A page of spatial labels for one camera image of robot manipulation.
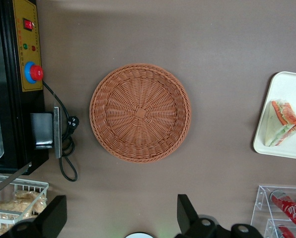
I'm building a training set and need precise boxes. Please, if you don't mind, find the black power cord with plug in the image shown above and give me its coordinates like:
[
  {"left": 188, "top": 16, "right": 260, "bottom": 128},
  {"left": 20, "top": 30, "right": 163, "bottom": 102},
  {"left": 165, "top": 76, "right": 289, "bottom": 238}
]
[{"left": 42, "top": 79, "right": 80, "bottom": 183}]

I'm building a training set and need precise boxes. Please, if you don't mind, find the triangle sandwich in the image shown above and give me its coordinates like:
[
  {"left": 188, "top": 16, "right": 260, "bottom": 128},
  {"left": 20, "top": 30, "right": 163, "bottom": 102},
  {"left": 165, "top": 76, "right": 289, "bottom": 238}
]
[{"left": 264, "top": 99, "right": 296, "bottom": 148}]

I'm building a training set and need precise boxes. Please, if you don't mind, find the grey metal lever bar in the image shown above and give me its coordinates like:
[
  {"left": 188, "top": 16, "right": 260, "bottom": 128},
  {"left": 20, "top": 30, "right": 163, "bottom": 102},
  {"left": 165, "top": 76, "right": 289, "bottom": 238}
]
[{"left": 0, "top": 162, "right": 33, "bottom": 198}]

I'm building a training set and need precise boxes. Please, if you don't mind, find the black sealing machine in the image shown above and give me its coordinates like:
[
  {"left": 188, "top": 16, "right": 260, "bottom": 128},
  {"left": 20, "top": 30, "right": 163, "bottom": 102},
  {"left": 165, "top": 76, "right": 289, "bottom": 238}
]
[{"left": 0, "top": 0, "right": 64, "bottom": 176}]

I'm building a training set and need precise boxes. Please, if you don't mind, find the bagged fried snack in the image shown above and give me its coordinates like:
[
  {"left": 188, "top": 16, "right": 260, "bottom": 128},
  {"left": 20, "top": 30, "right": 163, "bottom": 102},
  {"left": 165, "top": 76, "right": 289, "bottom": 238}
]
[
  {"left": 0, "top": 200, "right": 22, "bottom": 224},
  {"left": 13, "top": 190, "right": 49, "bottom": 219}
]

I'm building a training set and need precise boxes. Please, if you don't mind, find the red emergency stop button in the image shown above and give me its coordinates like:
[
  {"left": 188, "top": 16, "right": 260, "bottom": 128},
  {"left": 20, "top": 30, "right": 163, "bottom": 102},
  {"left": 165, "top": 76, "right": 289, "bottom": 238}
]
[{"left": 23, "top": 61, "right": 45, "bottom": 84}]

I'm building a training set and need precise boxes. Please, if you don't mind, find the white wire basket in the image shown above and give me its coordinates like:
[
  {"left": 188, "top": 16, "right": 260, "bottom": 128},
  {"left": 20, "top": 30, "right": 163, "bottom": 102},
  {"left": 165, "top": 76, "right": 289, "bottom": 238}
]
[{"left": 0, "top": 175, "right": 50, "bottom": 232}]

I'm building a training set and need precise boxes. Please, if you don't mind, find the beige plastic tray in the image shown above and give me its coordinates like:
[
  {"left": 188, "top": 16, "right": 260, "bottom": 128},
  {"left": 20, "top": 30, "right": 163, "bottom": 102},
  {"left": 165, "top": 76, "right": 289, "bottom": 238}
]
[{"left": 252, "top": 71, "right": 296, "bottom": 161}]

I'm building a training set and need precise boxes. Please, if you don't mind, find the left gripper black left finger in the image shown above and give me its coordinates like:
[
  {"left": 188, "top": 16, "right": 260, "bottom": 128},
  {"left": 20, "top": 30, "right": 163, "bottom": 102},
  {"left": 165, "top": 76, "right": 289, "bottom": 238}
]
[{"left": 37, "top": 195, "right": 68, "bottom": 238}]

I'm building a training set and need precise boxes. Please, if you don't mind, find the red rocker switch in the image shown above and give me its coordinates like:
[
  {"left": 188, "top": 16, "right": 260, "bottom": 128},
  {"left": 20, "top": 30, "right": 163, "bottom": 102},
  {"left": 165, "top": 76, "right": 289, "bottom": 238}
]
[{"left": 22, "top": 18, "right": 36, "bottom": 32}]

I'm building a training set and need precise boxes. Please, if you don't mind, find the round brown wicker basket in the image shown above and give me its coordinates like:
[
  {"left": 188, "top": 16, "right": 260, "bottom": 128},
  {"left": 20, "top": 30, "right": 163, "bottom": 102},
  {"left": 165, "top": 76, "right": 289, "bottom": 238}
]
[{"left": 89, "top": 63, "right": 192, "bottom": 164}]

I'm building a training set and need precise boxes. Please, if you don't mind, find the yellow control panel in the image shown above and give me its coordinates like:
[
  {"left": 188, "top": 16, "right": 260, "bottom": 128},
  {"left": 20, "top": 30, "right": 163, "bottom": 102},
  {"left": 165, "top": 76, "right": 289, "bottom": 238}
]
[{"left": 13, "top": 0, "right": 44, "bottom": 93}]

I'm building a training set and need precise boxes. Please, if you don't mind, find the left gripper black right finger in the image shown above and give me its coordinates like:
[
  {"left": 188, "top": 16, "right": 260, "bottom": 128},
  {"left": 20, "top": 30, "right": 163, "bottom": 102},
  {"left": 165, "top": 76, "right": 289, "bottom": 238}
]
[{"left": 176, "top": 193, "right": 201, "bottom": 235}]

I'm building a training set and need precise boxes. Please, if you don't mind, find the red cola bottle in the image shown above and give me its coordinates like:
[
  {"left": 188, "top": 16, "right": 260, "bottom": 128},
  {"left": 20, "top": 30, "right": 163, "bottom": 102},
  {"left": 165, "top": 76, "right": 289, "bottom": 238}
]
[{"left": 269, "top": 189, "right": 296, "bottom": 228}]

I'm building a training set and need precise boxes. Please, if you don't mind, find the clear acrylic bottle rack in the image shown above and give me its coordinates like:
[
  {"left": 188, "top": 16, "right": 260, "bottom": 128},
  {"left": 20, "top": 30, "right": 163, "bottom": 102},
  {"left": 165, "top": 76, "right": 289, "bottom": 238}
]
[{"left": 250, "top": 184, "right": 296, "bottom": 238}]

